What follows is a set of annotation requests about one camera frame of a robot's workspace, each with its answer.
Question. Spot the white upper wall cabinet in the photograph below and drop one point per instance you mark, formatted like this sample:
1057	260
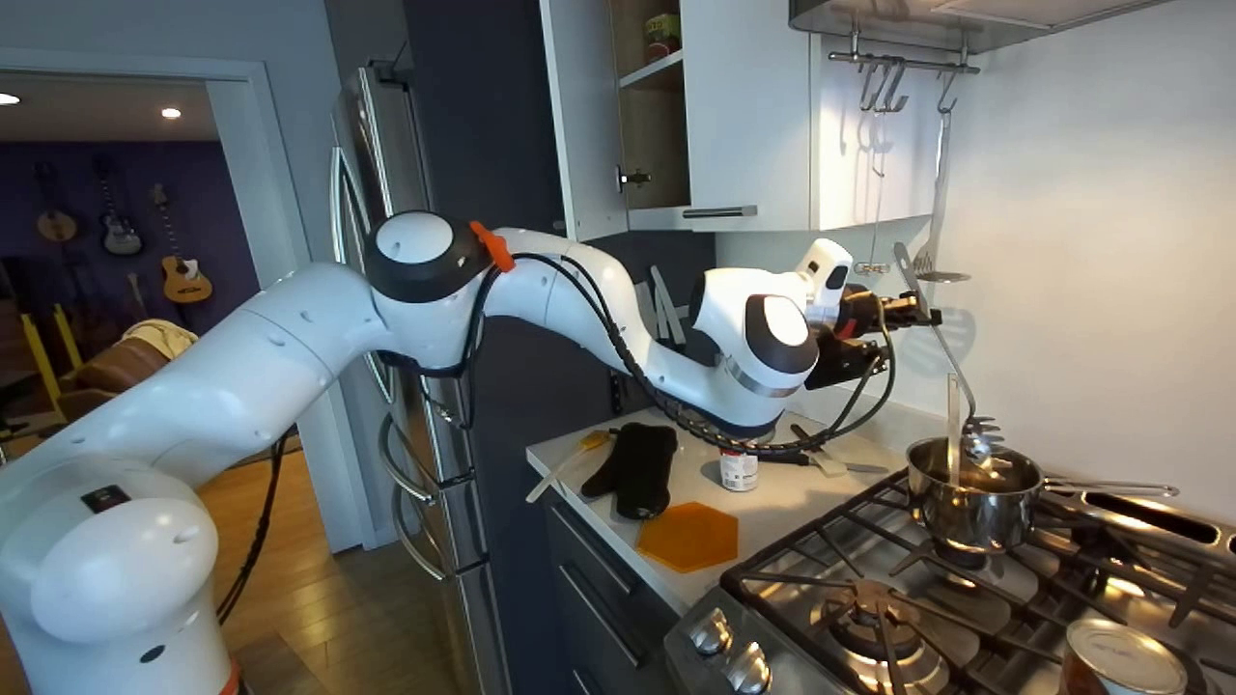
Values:
747	116

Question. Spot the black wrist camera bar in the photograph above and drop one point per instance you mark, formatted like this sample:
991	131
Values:
848	365

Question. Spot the stainless gas stove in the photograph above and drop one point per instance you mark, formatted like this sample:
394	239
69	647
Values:
901	605

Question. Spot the range hood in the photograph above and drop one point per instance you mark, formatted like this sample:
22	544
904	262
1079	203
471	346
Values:
928	22

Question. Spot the grey lower drawer cabinet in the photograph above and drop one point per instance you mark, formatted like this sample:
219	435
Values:
600	620

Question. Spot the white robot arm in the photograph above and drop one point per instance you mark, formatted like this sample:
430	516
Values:
255	372

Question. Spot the steel stove knob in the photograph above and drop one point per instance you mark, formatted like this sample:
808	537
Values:
749	670
707	632

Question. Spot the black oven mitt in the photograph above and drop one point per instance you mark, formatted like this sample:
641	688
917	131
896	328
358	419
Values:
633	470

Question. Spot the metal S hook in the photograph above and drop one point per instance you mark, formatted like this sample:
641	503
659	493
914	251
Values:
896	86
953	90
869	86

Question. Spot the metal hanging rail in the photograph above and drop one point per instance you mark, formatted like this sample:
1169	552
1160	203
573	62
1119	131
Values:
917	54

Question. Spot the round ceiling light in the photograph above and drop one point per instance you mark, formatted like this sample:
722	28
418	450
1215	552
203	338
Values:
4	99
171	114

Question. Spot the steel saucepan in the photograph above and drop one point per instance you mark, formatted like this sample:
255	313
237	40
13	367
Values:
967	516

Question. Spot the small green lidded jar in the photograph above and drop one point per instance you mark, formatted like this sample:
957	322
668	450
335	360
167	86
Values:
662	37

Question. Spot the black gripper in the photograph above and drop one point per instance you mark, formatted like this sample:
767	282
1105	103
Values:
868	316

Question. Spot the black knife rack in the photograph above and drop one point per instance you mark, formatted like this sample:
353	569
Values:
662	306

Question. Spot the stainless steel fridge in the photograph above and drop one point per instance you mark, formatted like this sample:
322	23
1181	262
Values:
391	156

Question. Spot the hanging guitar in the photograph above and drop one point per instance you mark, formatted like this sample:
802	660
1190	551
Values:
187	280
57	225
121	235

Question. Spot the steel pasta spoon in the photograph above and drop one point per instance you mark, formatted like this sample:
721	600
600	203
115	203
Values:
980	444

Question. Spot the white door frame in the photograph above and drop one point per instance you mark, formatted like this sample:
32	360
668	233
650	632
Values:
255	167

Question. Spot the yellow chair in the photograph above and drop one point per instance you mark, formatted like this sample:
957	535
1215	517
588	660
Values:
36	360

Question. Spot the orange hexagonal trivet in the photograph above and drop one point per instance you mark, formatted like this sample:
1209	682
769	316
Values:
690	537

